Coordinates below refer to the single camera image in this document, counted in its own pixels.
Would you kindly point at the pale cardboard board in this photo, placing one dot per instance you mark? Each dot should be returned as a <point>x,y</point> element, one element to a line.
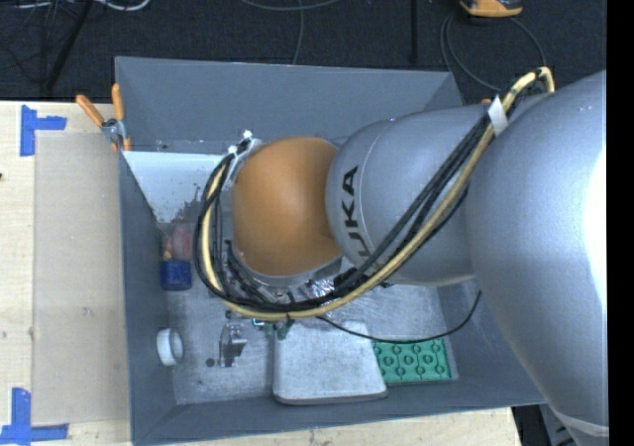
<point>74,260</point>

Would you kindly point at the grey flat rectangular pad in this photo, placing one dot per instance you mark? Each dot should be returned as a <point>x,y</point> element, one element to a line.
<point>324,365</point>

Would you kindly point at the blue small block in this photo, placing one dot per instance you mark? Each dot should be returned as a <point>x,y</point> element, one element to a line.
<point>176,274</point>

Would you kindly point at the white small cup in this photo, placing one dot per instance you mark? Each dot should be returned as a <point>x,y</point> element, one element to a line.
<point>168,346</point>

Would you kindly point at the pink toy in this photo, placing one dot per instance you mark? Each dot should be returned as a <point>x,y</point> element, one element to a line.
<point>181,240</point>

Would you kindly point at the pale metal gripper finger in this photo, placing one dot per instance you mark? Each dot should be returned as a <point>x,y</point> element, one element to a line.
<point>232,352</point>
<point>234,332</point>

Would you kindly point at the grey metal bin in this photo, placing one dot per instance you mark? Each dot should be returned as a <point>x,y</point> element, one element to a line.
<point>307,102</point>

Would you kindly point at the green studded flat block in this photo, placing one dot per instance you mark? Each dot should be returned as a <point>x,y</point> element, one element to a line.
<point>413,361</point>

